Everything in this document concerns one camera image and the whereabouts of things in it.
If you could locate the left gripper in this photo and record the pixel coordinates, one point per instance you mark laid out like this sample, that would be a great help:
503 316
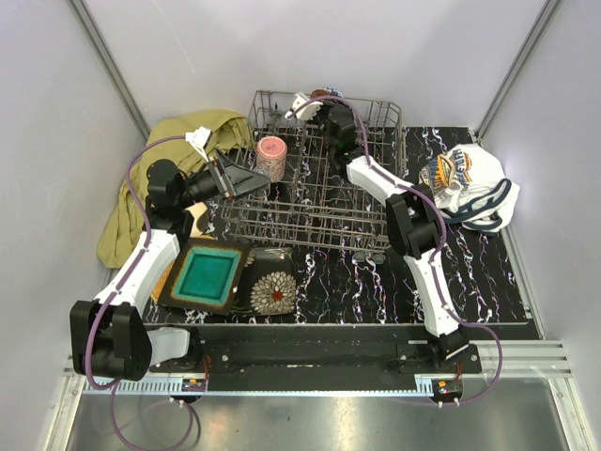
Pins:
223 186

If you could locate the grey wire dish rack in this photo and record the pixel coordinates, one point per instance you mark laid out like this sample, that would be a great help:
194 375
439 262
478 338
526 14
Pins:
311 205

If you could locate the white printed t-shirt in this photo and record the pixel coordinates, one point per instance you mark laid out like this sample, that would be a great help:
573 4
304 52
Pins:
470 189

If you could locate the red patterned bowl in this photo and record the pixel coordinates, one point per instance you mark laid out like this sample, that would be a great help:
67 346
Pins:
326 93

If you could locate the olive green cloth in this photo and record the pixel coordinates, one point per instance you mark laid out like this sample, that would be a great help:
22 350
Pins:
122 231

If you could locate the cream round floral plate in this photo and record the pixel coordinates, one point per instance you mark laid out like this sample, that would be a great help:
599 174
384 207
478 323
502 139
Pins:
201 218

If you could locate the pink skull pattern mug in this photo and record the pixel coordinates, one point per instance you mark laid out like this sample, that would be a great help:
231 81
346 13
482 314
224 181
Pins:
270 157

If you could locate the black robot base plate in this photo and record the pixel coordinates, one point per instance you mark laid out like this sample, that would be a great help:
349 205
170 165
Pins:
317 358

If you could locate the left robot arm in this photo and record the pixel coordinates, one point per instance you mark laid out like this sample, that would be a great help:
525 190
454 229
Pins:
110 342

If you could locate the black floral square plate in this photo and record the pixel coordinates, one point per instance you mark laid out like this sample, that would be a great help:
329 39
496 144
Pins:
267 286

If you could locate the teal square ceramic dish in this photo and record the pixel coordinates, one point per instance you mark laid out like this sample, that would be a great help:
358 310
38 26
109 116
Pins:
205 276

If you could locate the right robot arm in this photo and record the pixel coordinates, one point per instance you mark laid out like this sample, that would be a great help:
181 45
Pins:
416 230

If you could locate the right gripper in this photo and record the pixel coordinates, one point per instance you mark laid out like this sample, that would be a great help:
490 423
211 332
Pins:
325 108

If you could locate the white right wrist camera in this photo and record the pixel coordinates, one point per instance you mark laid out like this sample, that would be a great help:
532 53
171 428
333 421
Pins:
303 108

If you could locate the woven bamboo basket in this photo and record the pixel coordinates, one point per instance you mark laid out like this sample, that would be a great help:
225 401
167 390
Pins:
157 290

